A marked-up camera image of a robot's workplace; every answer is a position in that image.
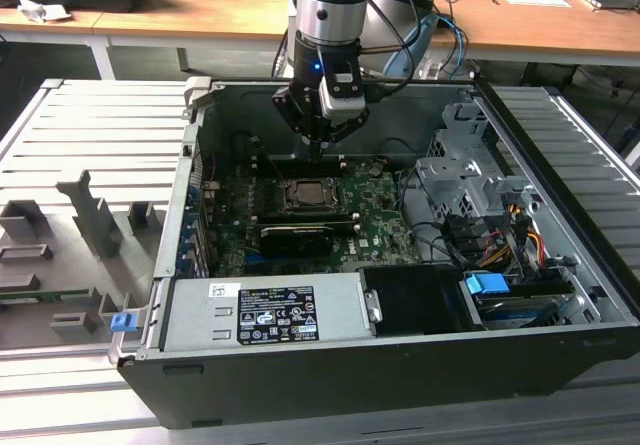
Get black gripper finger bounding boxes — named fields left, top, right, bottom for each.
left=272, top=86, right=325, bottom=161
left=321, top=106, right=372, bottom=143

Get pale blue teach pendant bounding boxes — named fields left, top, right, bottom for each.
left=383, top=13, right=440, bottom=77

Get green RAM stick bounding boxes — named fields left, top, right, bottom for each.
left=0, top=288, right=92, bottom=304

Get CPU socket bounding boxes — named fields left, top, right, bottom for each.
left=277, top=174, right=347, bottom=215

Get wooden desk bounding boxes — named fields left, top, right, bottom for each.
left=0, top=0, right=640, bottom=69

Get hard disk in blue carrier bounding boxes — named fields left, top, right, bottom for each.
left=462, top=272, right=576, bottom=331

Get white paper sheet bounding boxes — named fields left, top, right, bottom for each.
left=500, top=0, right=572, bottom=10

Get grey parts rack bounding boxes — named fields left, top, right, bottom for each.
left=0, top=169, right=169, bottom=351

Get grey laptop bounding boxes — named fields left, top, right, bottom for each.
left=576, top=0, right=640, bottom=15

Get black plastic fan shroud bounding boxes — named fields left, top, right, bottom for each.
left=359, top=264, right=475, bottom=340

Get black graphics card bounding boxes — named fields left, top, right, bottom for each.
left=257, top=222, right=335, bottom=260

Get black open PC case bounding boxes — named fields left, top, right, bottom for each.
left=117, top=77, right=640, bottom=431

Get green motherboard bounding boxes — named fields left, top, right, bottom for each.
left=199, top=154, right=426, bottom=276

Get blue cable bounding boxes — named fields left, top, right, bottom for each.
left=438, top=13, right=470, bottom=72

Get small blue case latch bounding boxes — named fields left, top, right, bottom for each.
left=110, top=313, right=138, bottom=335

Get grey power supply unit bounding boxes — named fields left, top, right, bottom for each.
left=162, top=272, right=377, bottom=354

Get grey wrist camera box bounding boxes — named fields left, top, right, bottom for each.
left=318, top=61, right=367, bottom=120

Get crumpled white paper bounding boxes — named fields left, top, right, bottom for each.
left=17, top=0, right=72, bottom=24

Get yellow and red wires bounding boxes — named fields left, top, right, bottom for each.
left=479, top=204, right=547, bottom=272

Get silver metal drive cage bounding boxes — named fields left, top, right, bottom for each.
left=414, top=102, right=542, bottom=227

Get black RAM slot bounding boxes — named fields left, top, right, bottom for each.
left=259, top=208, right=362, bottom=230

